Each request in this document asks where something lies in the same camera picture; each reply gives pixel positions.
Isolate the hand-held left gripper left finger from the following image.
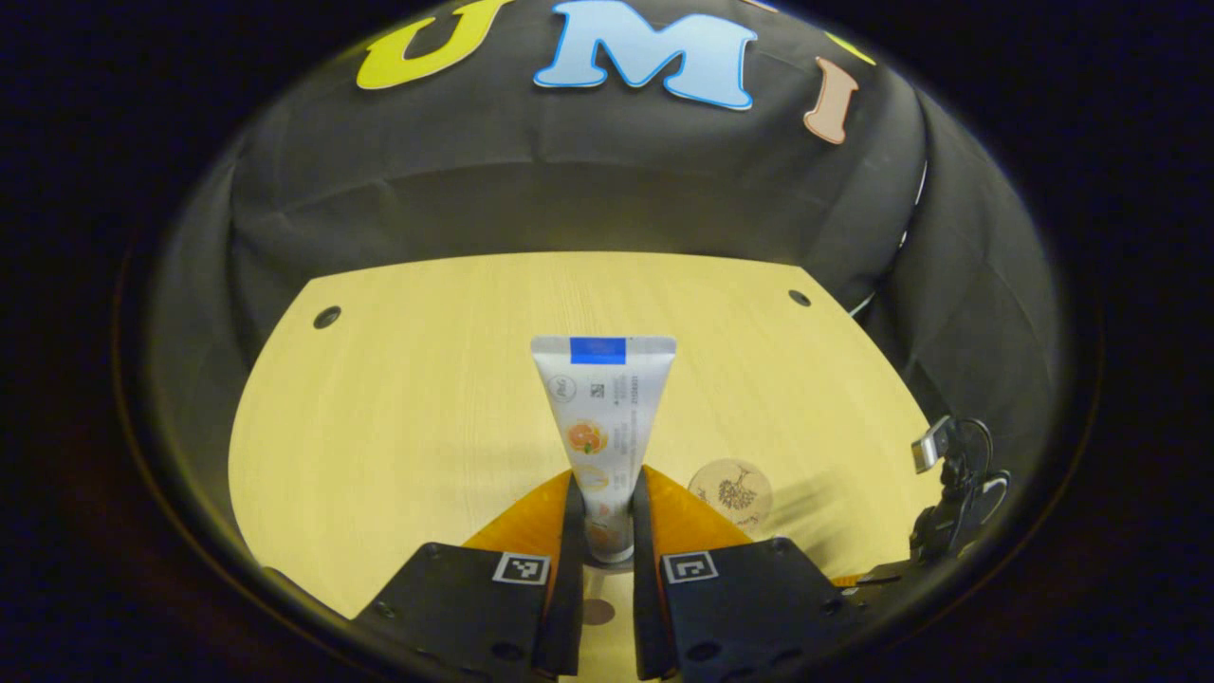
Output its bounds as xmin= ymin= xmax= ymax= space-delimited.
xmin=356 ymin=470 xmax=589 ymax=683

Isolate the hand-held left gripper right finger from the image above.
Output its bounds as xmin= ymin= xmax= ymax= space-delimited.
xmin=631 ymin=465 xmax=864 ymax=682

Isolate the round wooden coaster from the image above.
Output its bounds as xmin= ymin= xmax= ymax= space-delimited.
xmin=688 ymin=458 xmax=774 ymax=530

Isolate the white toothpaste tube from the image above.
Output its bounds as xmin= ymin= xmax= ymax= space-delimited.
xmin=529 ymin=335 xmax=678 ymax=565

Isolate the black backdrop cloth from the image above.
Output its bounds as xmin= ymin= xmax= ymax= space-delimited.
xmin=142 ymin=0 xmax=1068 ymax=570

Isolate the white cable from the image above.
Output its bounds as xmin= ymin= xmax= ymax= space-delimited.
xmin=847 ymin=159 xmax=929 ymax=320

